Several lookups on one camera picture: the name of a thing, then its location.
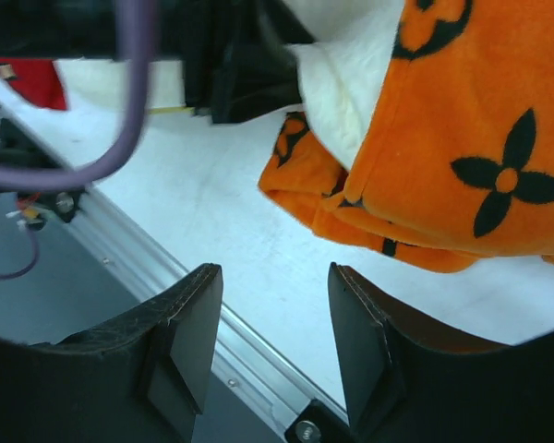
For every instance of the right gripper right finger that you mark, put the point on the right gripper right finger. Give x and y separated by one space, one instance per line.
408 377

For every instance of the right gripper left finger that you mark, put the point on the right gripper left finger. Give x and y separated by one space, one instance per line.
141 376

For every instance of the orange black patterned pillowcase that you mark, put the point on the orange black patterned pillowcase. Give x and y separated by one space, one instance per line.
458 161

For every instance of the cream textured pillow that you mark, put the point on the cream textured pillow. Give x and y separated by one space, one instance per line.
341 76

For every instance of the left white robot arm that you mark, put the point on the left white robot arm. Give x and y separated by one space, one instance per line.
236 56

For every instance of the red cartoon patterned pillow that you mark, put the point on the red cartoon patterned pillow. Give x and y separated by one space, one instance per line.
36 81

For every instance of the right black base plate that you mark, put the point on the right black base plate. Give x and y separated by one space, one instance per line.
318 424

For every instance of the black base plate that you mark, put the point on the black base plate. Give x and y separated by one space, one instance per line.
318 424
18 150

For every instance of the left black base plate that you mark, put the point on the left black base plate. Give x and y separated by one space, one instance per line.
18 150

